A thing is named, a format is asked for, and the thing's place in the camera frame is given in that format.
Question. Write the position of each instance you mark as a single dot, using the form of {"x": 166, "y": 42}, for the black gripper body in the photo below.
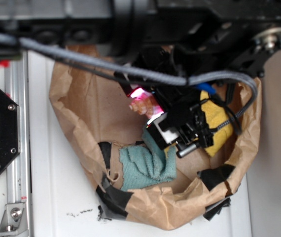
{"x": 184, "y": 108}

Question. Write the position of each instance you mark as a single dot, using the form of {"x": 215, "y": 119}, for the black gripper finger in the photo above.
{"x": 135, "y": 89}
{"x": 163, "y": 138}

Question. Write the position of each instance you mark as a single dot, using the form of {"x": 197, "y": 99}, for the orange spiral sea shell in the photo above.
{"x": 145, "y": 105}

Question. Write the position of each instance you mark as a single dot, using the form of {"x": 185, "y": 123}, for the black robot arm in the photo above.
{"x": 174, "y": 49}

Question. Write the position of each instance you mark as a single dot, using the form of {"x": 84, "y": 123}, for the yellow terry cloth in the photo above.
{"x": 217, "y": 112}

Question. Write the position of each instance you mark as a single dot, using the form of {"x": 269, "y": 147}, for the brown paper bag bin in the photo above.
{"x": 94, "y": 116}

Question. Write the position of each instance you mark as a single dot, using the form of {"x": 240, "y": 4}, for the teal terry cloth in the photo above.
{"x": 146, "y": 165}

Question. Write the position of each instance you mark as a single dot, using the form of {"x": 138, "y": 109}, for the white plastic tray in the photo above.
{"x": 64, "y": 202}

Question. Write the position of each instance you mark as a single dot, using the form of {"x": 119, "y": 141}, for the aluminium extrusion rail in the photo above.
{"x": 18, "y": 173}

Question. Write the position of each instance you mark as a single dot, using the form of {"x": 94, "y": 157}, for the metal corner bracket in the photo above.
{"x": 14, "y": 221}

